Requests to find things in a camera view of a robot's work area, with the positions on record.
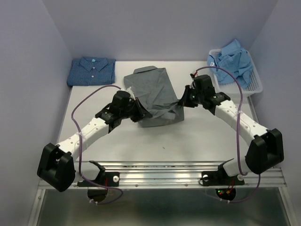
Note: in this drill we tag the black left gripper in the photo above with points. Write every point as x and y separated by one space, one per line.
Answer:
141 113

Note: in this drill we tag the blue checked folded shirt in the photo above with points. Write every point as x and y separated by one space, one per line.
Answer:
91 71

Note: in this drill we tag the aluminium rail frame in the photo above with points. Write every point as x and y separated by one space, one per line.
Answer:
175 155

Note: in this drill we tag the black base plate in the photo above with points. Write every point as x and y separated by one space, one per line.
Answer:
96 174
219 177

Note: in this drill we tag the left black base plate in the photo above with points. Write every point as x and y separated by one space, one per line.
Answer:
96 174

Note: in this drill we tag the light blue crumpled shirt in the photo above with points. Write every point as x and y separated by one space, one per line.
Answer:
232 63

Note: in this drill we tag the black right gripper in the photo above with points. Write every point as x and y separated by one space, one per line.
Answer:
184 100

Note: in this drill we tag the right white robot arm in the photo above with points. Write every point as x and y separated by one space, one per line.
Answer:
265 146

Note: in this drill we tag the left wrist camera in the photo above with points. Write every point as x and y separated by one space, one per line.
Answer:
130 91

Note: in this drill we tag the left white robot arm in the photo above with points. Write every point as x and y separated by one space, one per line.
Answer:
56 165

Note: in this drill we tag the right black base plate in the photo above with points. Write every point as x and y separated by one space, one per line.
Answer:
219 177

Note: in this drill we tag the grey long sleeve shirt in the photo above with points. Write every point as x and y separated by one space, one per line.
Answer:
153 88

